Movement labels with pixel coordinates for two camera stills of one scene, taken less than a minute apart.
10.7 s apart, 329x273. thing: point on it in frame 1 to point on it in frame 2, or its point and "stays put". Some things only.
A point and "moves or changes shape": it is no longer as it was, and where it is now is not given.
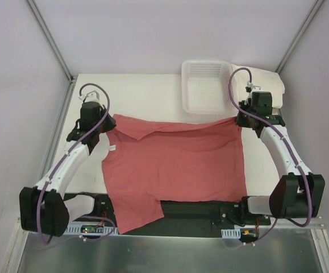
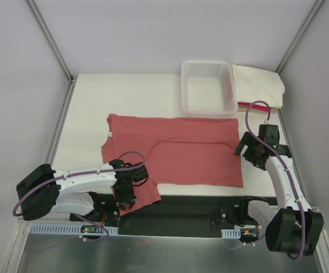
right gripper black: (242, 121) to (249, 151)
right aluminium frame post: (313, 11) stays put
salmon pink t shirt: (148, 160) moves or changes shape
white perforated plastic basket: (205, 87) stays put
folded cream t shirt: (268, 82) stays put
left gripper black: (107, 123) to (125, 201)
